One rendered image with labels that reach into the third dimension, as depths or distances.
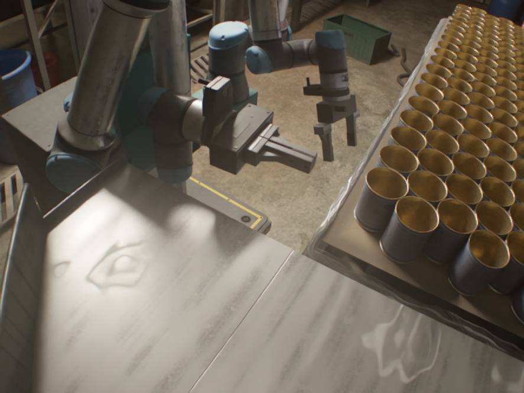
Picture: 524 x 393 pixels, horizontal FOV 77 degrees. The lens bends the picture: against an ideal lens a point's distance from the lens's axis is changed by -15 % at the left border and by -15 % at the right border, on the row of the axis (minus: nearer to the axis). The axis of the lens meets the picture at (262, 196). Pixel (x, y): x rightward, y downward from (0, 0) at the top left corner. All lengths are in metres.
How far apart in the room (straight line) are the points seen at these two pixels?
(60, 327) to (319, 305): 0.35
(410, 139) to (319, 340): 0.41
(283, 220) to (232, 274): 1.54
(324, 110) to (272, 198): 1.24
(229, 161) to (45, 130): 0.84
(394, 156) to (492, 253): 0.23
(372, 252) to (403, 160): 0.18
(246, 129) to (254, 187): 1.60
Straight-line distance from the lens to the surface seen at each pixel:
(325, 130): 0.97
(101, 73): 0.64
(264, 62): 0.98
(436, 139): 0.77
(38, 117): 1.41
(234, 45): 1.15
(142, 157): 1.03
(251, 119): 0.65
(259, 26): 0.99
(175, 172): 0.76
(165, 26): 0.74
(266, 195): 2.18
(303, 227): 2.06
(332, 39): 0.99
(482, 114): 0.93
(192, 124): 0.65
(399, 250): 0.58
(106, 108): 0.68
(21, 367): 0.51
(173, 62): 0.77
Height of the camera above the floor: 1.53
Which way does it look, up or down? 45 degrees down
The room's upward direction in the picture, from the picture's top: 7 degrees clockwise
